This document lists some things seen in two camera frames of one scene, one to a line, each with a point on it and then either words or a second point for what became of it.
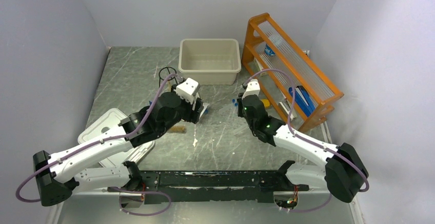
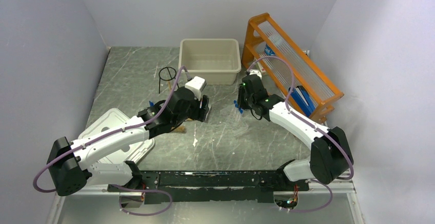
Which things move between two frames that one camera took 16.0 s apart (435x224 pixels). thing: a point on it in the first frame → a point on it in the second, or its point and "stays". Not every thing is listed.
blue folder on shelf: [303, 100] stays
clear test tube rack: [235, 101] → [235, 118]
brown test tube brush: [178, 129] stays
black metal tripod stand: [168, 69] stays
